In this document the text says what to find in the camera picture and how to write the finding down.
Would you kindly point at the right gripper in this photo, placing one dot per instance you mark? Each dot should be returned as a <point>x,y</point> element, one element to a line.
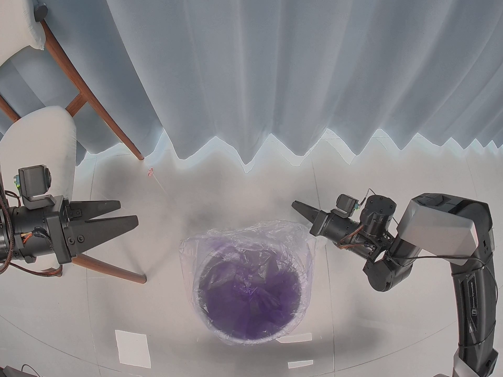
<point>334,228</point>

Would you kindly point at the pale blue curtain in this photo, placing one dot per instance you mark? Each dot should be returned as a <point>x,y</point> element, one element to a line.
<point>275,53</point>

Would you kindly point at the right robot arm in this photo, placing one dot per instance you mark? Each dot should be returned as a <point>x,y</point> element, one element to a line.
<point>432,226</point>

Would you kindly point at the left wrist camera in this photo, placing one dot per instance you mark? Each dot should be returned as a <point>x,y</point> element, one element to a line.
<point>33,179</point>

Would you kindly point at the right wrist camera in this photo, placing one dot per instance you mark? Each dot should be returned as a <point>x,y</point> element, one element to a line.
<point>345,202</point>

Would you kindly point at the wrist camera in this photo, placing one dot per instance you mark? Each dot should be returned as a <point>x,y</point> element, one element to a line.
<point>345,202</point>
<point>33,179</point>

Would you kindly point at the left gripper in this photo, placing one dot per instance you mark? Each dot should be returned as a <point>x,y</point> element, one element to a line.
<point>31,234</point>

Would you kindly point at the white trash bin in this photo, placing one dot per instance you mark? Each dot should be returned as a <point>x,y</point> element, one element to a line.
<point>257,342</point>

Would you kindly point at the white cushioned wooden chair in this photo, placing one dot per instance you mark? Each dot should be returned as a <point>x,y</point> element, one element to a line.
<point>39,139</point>

